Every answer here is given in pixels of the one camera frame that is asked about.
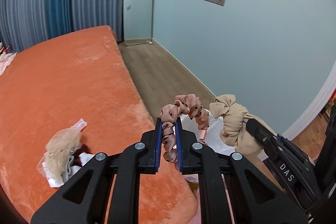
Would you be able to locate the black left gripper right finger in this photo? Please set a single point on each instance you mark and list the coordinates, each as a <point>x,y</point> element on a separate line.
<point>231,188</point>

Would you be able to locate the gold framed standing mirror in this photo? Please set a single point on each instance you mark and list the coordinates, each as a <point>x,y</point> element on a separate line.
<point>137,22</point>

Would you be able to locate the white lined trash bin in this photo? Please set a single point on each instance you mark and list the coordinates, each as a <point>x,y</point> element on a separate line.
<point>212,139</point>

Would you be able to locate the orange velvet bed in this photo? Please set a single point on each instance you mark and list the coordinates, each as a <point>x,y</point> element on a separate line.
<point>50,87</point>

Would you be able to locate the pink floral pillow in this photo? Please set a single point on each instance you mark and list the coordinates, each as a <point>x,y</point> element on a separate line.
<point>6,58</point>

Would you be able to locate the dark red velvet scrunchie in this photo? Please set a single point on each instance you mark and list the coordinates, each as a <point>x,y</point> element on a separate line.
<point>76,159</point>

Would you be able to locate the pink polka dot scrunchie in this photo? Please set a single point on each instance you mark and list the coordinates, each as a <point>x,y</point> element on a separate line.
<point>188,108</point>

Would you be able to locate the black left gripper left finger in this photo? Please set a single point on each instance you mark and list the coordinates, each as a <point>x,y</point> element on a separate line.
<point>106,188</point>

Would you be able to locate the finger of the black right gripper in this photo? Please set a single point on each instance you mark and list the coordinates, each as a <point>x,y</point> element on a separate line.
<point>258,132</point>

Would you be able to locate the white door frame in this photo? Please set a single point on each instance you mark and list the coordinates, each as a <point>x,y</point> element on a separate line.
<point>314,108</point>

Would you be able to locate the beige fabric scrunchie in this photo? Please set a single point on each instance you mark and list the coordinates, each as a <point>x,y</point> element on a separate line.
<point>235,116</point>

